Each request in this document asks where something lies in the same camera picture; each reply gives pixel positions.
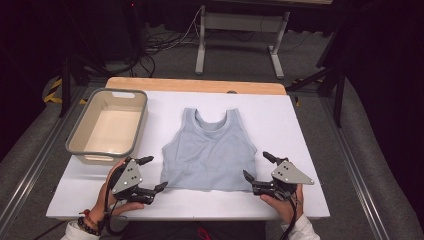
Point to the yellow black hazard tape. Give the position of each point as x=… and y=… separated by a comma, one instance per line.
x=297, y=101
x=52, y=93

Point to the black metal stand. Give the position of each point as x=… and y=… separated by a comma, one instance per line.
x=338, y=100
x=66, y=86

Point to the person's dark lap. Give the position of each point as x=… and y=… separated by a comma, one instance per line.
x=160, y=231

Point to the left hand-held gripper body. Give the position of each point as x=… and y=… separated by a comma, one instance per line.
x=128, y=178

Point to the light blue tank top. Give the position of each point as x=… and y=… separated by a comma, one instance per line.
x=208, y=156

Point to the white metal desk frame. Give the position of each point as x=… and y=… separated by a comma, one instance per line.
x=240, y=21

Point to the person's left hand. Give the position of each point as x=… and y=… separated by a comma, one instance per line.
x=101, y=206

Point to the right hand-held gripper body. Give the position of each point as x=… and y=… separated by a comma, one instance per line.
x=290, y=175

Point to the beige basket with grey rim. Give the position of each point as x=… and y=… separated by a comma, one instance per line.
x=110, y=100

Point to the aluminium floor rail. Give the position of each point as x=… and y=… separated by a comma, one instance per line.
x=353, y=166
x=36, y=163

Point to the person's right hand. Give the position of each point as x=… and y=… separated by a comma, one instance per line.
x=286, y=208

